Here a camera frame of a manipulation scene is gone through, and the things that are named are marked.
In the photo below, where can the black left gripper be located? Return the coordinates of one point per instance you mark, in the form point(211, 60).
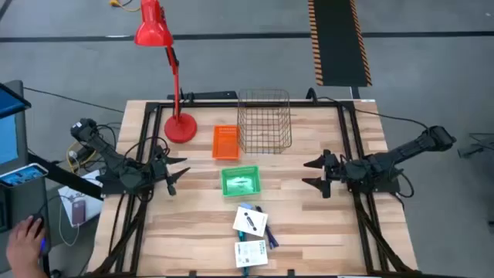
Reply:
point(160, 166)

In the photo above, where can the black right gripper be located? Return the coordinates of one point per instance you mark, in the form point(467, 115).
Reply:
point(339, 168)

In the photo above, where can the small light blue box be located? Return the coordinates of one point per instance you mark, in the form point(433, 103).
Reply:
point(245, 206)

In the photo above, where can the white box with teal print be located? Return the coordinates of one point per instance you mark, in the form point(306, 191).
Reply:
point(251, 253)

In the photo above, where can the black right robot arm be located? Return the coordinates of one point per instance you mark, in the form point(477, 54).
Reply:
point(405, 148)

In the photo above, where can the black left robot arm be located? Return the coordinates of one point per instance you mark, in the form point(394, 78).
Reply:
point(104, 148)

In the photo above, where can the orange plastic bin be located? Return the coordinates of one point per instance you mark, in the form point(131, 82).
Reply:
point(225, 143)

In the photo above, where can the green plastic bin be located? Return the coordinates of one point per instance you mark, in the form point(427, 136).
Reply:
point(241, 181)

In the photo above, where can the red desk lamp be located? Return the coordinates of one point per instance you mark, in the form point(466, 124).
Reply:
point(180, 129)

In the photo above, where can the black bar behind table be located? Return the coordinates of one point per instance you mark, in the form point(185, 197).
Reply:
point(208, 95)

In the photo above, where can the white box with black print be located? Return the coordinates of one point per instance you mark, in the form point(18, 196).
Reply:
point(251, 222)

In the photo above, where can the maroon phone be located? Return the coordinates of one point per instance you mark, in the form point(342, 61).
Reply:
point(78, 212)

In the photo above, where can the black diagonal strut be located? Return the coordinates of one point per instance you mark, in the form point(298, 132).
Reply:
point(65, 177)

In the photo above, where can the white paper sheet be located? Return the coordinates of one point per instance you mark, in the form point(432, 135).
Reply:
point(67, 197)

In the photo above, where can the black mat with orange stripes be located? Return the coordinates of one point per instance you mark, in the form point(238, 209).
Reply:
point(339, 42)

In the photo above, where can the black stand on floor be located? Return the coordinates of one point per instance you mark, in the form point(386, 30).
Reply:
point(469, 150)

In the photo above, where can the grey desk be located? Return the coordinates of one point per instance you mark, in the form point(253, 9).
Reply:
point(23, 201)

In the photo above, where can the computer monitor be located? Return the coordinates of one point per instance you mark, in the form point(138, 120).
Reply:
point(7, 139)

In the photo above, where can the person's hand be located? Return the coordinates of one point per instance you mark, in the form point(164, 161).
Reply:
point(23, 251)

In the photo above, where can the yellow plug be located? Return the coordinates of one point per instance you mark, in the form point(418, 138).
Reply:
point(114, 3)

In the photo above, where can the black metal table frame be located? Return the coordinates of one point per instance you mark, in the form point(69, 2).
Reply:
point(247, 104)

